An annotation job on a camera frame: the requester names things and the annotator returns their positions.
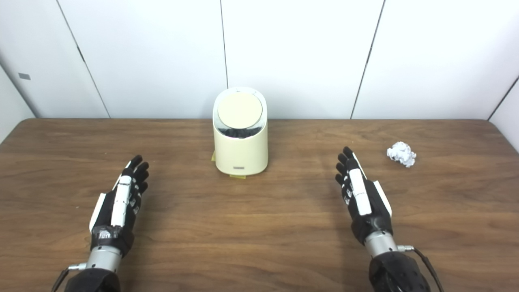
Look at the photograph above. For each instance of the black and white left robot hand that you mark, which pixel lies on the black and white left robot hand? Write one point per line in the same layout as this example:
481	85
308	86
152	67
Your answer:
118	207

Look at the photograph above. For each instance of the cream-colored bin body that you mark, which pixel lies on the cream-colored bin body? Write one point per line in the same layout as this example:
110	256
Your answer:
241	152

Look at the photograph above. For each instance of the grey wall label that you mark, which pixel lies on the grey wall label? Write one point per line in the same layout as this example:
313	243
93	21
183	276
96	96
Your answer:
24	76

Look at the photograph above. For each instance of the cream round bin lid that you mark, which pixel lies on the cream round bin lid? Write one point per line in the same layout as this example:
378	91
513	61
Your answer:
240	110

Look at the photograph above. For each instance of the yellow tape strip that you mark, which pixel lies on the yellow tape strip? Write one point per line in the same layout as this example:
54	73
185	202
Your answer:
237	177

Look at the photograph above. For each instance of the white paper ball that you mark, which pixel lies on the white paper ball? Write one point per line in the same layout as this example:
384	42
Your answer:
401	154

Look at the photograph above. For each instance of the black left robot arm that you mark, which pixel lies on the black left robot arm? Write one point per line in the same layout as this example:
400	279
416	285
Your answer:
97	278

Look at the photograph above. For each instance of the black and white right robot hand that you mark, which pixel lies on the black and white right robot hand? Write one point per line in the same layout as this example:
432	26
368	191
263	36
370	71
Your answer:
367	207

